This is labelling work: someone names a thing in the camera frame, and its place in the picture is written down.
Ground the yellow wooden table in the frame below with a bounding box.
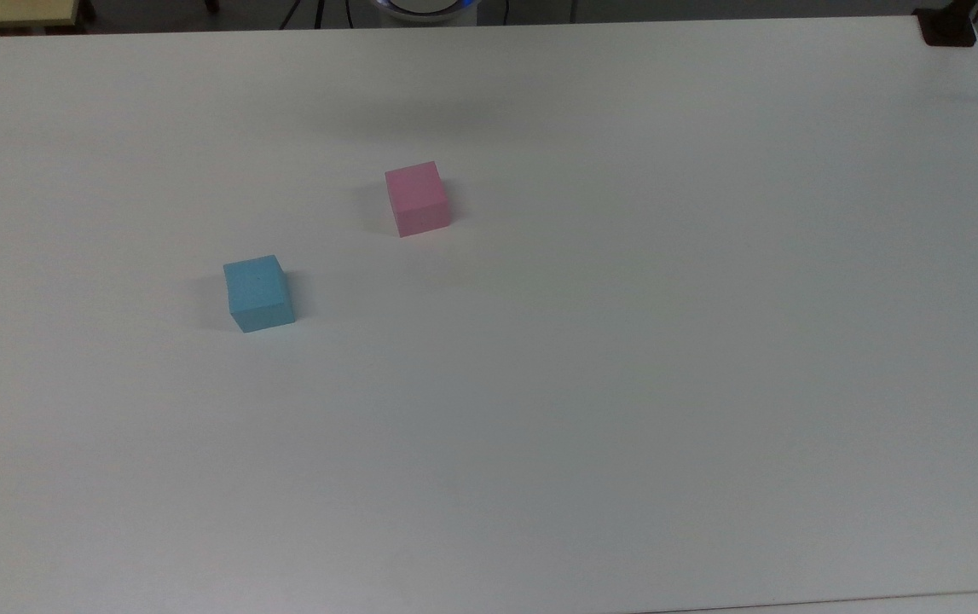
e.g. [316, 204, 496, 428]
[0, 0, 82, 35]

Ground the white robot base blue ring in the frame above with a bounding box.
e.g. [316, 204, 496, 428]
[369, 0, 483, 27]

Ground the pink cube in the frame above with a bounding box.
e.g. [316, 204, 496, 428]
[384, 160, 452, 238]

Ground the blue cube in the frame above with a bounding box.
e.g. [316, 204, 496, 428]
[223, 254, 297, 333]

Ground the black table clamp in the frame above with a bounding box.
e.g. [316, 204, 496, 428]
[913, 0, 978, 47]

